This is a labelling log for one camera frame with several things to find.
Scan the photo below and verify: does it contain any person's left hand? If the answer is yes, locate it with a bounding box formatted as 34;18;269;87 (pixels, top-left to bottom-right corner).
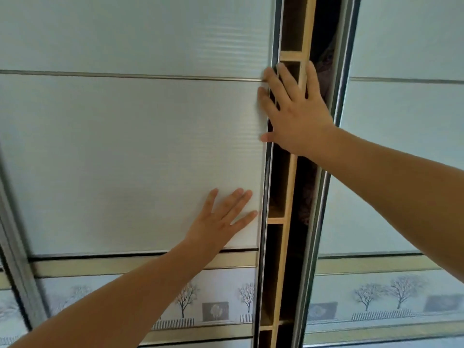
183;188;259;258

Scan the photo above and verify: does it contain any person's right hand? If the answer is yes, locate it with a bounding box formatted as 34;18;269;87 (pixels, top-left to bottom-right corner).
257;61;339;158

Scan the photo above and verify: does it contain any white sliding wardrobe door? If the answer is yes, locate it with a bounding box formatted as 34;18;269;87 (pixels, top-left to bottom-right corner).
0;246;31;348
290;0;464;348
0;0;285;348

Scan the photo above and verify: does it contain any person's left forearm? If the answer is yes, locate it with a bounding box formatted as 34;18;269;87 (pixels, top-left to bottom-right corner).
7;233;225;348

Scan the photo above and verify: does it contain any person's right forearm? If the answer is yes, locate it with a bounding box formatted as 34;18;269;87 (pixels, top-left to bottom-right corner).
308;125;464;284

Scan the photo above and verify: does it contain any wooden wardrobe shelf frame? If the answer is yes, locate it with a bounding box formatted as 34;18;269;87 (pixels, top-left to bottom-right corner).
258;0;318;348

